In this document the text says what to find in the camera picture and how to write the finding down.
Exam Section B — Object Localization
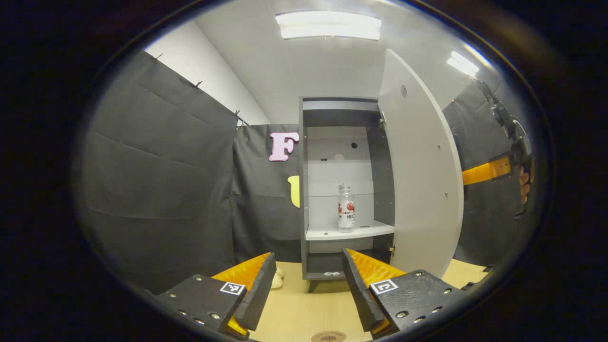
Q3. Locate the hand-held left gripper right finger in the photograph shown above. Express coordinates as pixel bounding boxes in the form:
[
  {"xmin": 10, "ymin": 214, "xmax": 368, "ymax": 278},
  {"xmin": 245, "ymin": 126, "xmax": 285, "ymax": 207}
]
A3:
[{"xmin": 342, "ymin": 248, "xmax": 468, "ymax": 339}]

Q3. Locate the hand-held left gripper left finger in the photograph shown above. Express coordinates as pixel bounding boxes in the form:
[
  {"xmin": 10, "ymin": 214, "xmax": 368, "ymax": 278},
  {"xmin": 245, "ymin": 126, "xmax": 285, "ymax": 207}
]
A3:
[{"xmin": 157, "ymin": 252, "xmax": 277, "ymax": 340}]

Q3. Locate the round brown coaster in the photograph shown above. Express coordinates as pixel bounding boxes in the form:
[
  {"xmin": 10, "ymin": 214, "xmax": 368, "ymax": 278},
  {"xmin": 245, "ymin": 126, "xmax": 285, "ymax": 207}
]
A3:
[{"xmin": 311, "ymin": 330, "xmax": 347, "ymax": 342}]

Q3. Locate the grey cabinet door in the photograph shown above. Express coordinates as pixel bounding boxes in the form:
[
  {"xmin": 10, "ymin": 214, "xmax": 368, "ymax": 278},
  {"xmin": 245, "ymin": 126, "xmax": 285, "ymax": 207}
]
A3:
[{"xmin": 378, "ymin": 48, "xmax": 465, "ymax": 278}]

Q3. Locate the clear plastic bottle red label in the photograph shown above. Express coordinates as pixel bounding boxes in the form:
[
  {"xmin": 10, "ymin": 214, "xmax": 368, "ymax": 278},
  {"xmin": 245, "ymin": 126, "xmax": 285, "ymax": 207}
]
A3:
[{"xmin": 338, "ymin": 184, "xmax": 355, "ymax": 233}]

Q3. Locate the dark grey cabinet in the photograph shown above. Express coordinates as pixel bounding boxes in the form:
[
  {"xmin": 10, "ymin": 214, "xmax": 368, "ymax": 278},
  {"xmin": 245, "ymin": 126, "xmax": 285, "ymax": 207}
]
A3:
[{"xmin": 298, "ymin": 96, "xmax": 397, "ymax": 294}]

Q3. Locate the white cabinet shelf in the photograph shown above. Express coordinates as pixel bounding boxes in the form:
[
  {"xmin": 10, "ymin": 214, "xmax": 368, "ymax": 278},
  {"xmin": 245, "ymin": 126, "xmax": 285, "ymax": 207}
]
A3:
[{"xmin": 305, "ymin": 219, "xmax": 396, "ymax": 241}]

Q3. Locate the double ceiling light panel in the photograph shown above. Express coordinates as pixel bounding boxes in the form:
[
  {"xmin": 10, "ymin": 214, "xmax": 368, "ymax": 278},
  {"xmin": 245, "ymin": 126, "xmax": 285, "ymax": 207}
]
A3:
[{"xmin": 446, "ymin": 50, "xmax": 480, "ymax": 77}]

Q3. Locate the black backdrop cloth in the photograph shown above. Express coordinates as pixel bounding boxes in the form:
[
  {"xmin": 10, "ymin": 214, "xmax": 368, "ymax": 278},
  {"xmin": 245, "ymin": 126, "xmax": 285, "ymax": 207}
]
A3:
[{"xmin": 76, "ymin": 50, "xmax": 523, "ymax": 295}]

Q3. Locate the large ceiling light panel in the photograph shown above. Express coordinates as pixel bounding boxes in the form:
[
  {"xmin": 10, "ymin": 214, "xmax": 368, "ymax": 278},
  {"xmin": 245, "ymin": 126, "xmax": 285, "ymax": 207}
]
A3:
[{"xmin": 275, "ymin": 10, "xmax": 382, "ymax": 41}]

